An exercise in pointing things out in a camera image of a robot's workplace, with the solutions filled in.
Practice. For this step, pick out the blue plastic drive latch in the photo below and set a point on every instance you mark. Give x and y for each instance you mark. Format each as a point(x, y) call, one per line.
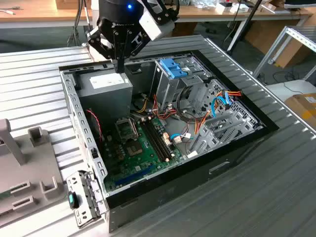
point(179, 73)
point(168, 64)

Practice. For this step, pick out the grey power supply unit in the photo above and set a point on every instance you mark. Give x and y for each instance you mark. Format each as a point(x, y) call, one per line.
point(103, 101)

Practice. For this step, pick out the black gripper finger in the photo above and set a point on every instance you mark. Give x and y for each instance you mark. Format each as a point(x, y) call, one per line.
point(134, 50)
point(95, 44)

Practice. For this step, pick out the black RAM slot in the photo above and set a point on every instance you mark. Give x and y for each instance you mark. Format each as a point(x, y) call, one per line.
point(152, 140)
point(158, 140)
point(155, 140)
point(161, 139)

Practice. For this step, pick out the grey slot cover bracket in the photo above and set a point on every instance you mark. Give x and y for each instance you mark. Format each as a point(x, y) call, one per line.
point(76, 180)

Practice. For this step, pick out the aluminium frame rack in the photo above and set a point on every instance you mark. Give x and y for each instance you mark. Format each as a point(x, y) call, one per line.
point(277, 42)

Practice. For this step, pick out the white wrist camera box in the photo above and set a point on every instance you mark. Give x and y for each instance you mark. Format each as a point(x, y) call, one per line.
point(154, 27)

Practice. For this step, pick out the green motherboard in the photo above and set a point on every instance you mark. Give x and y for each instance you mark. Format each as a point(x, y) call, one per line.
point(138, 160)

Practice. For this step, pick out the small white box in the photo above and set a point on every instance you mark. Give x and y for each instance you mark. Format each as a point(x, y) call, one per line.
point(223, 8)
point(239, 8)

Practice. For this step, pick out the grey metal disk bay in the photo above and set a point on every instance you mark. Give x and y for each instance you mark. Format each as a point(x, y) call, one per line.
point(209, 140)

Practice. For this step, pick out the blue expansion slot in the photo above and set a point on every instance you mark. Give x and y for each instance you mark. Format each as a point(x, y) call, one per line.
point(133, 176)

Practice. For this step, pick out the green circuit board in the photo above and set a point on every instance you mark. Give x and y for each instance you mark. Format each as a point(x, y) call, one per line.
point(4, 195)

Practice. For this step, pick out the large brown cardboard box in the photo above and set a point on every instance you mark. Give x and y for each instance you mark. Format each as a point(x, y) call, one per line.
point(266, 37)

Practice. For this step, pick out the black stand pole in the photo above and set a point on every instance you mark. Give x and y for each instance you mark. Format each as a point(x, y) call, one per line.
point(245, 24)

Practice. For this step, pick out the white paper sticker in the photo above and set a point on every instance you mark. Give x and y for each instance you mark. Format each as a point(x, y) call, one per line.
point(192, 154)

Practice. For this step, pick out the grey metal drive cage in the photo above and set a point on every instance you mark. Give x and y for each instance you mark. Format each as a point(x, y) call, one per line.
point(170, 91)

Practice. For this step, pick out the black open PC case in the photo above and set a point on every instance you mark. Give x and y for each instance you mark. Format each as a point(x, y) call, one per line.
point(172, 192)

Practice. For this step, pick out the cardboard box yellow tape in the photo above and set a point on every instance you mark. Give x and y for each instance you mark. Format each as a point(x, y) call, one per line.
point(301, 106)

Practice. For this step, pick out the white low table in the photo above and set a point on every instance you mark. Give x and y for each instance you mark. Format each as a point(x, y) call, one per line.
point(284, 91)

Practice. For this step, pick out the grey parts rack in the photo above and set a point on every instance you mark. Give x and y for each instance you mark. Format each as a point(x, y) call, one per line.
point(27, 170)

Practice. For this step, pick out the wooden desk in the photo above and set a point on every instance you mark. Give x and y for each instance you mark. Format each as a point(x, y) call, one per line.
point(37, 14)
point(197, 14)

